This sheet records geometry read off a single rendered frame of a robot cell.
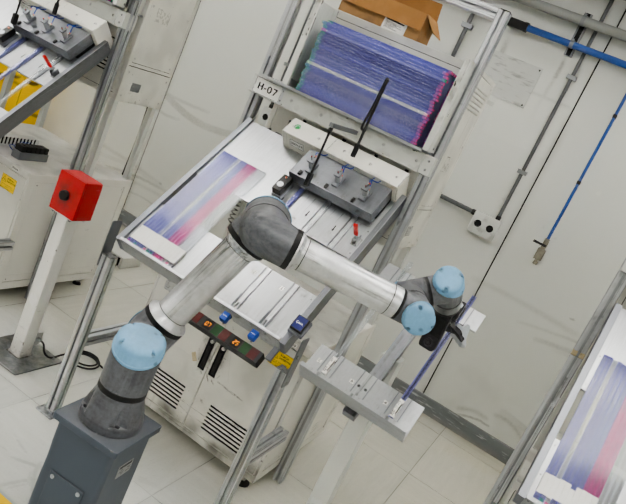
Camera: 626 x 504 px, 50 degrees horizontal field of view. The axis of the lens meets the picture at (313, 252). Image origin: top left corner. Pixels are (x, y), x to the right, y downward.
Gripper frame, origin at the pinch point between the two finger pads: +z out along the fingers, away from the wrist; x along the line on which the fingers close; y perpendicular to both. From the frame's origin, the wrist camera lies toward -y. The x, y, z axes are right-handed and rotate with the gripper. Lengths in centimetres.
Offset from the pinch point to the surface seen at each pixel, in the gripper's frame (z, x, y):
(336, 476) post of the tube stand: 32, 8, -46
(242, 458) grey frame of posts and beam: 27, 35, -58
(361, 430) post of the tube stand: 22.7, 7.8, -31.2
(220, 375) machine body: 50, 67, -39
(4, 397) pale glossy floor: 37, 123, -90
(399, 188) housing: 12, 40, 42
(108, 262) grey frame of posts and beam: 9, 107, -33
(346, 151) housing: 11, 64, 46
